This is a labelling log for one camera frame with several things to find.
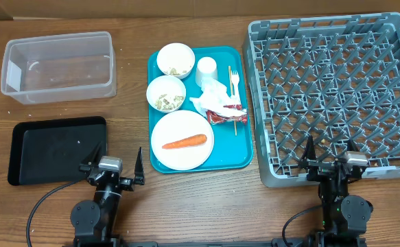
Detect orange carrot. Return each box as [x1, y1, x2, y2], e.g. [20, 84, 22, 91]
[162, 134, 207, 150]

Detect grey dishwasher rack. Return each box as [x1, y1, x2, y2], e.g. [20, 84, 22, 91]
[243, 12, 400, 187]

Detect white bowl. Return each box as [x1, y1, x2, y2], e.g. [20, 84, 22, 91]
[156, 43, 196, 79]
[146, 75, 186, 113]

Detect white paper cup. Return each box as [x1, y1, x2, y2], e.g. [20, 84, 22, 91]
[196, 57, 217, 87]

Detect white plastic fork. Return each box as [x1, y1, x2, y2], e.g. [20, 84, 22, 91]
[231, 70, 240, 99]

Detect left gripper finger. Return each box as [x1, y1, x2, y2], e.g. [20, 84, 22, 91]
[81, 142, 101, 165]
[134, 147, 145, 185]

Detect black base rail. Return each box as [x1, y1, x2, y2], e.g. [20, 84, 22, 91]
[64, 238, 367, 247]

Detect red snack wrapper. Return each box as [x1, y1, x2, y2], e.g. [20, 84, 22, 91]
[206, 104, 248, 124]

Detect crumpled white napkin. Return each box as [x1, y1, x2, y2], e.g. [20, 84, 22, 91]
[189, 78, 247, 117]

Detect peanut food scraps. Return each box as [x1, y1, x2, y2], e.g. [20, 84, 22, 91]
[154, 94, 185, 111]

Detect white round plate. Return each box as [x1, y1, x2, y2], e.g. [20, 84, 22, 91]
[151, 110, 215, 171]

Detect clear plastic bin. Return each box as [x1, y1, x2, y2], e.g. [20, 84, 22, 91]
[1, 32, 117, 105]

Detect wooden skewer stick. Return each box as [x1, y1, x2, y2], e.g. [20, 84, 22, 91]
[228, 65, 237, 136]

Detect rice food scraps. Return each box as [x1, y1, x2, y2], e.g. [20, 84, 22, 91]
[165, 67, 187, 76]

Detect teal serving tray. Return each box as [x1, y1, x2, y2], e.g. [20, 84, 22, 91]
[147, 46, 255, 174]

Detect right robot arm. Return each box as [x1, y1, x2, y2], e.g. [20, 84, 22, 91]
[298, 137, 373, 246]

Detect black plastic tray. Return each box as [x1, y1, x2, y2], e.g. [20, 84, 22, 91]
[8, 116, 107, 186]

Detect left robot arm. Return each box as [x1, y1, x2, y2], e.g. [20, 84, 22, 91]
[70, 144, 145, 246]

